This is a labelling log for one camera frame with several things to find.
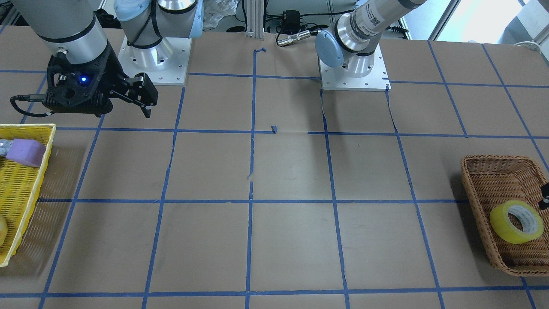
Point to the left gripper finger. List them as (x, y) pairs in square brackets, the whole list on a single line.
[(544, 202)]

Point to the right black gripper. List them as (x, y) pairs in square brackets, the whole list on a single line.
[(112, 74)]

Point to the yellow tape roll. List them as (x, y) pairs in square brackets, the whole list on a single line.
[(516, 222)]

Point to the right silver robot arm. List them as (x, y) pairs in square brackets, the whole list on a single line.
[(74, 25)]

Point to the brown wicker basket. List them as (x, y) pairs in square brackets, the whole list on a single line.
[(491, 180)]

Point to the purple sponge block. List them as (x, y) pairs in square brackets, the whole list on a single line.
[(27, 152)]

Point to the yellow woven basket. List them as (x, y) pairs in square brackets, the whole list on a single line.
[(20, 185)]

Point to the yellow toy banana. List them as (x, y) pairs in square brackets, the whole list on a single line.
[(4, 229)]

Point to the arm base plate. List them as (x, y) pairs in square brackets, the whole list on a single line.
[(165, 64), (358, 73)]

